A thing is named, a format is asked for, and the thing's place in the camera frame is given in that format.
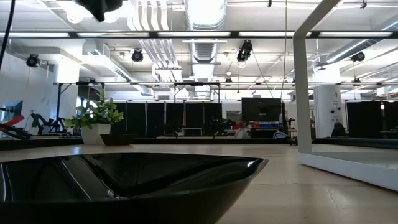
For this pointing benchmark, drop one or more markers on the black rounded square plate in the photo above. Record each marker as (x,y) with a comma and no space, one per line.
(124,186)

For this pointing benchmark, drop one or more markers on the black background robot arm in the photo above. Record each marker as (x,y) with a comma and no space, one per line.
(40,121)

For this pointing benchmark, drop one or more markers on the person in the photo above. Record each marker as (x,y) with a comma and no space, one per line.
(244,132)

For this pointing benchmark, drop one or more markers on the white ceiling pipe bundle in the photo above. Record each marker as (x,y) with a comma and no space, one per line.
(164,62)

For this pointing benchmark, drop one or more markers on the black partition screen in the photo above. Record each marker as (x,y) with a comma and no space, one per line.
(363,118)
(136,118)

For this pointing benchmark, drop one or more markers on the red and blue counter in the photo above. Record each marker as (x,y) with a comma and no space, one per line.
(264,125)

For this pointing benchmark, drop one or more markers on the white and blue bag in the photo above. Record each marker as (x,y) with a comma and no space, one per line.
(280,134)

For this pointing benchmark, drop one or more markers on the black overhead light bar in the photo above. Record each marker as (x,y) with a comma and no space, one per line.
(153,34)

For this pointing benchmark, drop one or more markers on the small black square plate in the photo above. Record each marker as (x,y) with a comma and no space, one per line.
(292,142)

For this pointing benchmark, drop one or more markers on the green plant in white pot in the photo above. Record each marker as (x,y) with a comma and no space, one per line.
(95,133)

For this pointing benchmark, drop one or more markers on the white round column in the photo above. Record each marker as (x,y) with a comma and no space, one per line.
(326,105)

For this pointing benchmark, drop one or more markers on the black office chair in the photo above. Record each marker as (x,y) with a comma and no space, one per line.
(339,130)

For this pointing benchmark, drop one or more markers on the white perforated metal tray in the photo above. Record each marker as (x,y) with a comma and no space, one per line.
(357,168)

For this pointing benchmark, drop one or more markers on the red angled bar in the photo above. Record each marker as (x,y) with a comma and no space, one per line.
(12,121)

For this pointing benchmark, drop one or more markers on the silver round ceiling duct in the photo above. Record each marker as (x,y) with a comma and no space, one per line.
(205,53)

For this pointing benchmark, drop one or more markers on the black wall monitor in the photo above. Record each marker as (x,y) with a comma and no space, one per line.
(261,109)

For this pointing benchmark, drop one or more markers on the black ceiling camera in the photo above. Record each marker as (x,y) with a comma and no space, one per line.
(32,60)
(244,51)
(357,56)
(137,56)

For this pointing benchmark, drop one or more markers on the white rectangular ceiling duct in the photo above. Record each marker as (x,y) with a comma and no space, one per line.
(102,63)

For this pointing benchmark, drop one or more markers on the black metal gantry frame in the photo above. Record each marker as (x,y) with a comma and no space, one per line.
(59,105)

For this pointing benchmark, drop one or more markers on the silver slanted ceiling duct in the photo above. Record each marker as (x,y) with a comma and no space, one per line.
(345,53)

